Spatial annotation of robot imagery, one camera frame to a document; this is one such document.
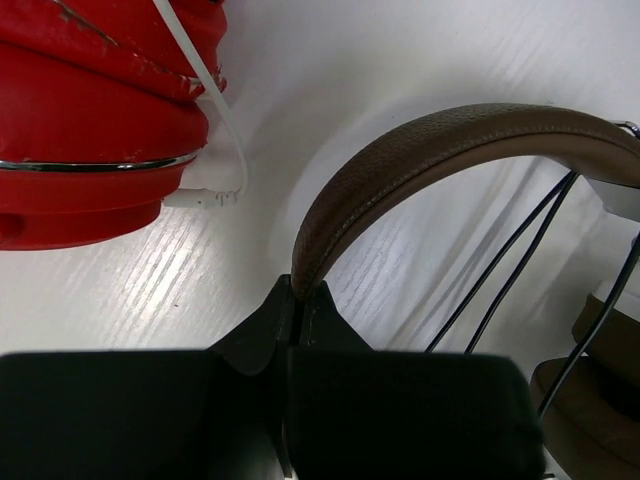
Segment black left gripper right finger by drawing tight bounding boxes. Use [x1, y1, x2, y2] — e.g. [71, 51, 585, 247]
[288, 285, 545, 479]

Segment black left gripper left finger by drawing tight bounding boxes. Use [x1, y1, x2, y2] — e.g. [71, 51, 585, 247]
[1, 276, 293, 479]

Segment brown silver headphones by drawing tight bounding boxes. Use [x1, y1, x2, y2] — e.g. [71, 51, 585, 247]
[284, 103, 639, 479]

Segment black headphone cable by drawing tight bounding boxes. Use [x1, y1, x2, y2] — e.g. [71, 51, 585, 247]
[427, 169, 640, 416]

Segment red headphones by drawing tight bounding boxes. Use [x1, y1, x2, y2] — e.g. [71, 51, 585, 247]
[1, 1, 209, 251]

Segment white cable of red headphones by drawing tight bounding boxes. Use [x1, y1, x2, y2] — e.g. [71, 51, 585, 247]
[152, 0, 251, 211]

